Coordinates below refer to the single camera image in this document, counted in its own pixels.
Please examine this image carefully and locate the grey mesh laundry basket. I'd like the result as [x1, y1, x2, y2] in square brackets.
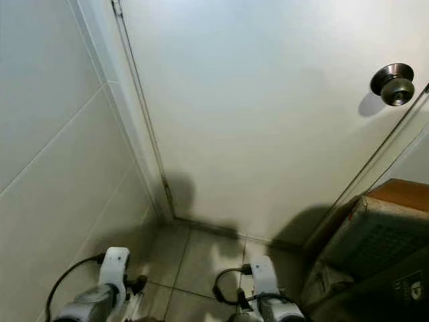
[300, 193, 429, 306]

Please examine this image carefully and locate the black bag with white logo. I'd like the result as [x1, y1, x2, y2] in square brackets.
[307, 263, 429, 322]

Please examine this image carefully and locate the white door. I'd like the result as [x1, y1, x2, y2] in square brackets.
[111, 0, 429, 246]

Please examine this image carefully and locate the orange brown board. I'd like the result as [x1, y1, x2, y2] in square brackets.
[366, 178, 429, 213]

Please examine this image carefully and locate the dark metal door knob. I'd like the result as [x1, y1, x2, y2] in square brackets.
[370, 63, 416, 107]

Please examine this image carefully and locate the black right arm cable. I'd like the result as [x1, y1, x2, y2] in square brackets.
[212, 264, 301, 308]

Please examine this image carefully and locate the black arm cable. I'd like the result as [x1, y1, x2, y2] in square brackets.
[45, 253, 107, 322]
[212, 264, 301, 308]

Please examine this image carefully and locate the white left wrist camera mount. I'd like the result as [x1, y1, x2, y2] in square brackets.
[99, 247, 131, 304]

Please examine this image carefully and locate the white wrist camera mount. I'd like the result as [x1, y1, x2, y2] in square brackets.
[99, 247, 131, 304]
[249, 255, 282, 304]

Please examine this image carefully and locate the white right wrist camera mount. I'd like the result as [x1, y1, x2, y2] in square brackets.
[249, 255, 282, 304]

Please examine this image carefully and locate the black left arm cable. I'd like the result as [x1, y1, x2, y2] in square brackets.
[45, 253, 107, 322]

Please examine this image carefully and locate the white door frame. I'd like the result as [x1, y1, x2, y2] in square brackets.
[68, 0, 175, 223]

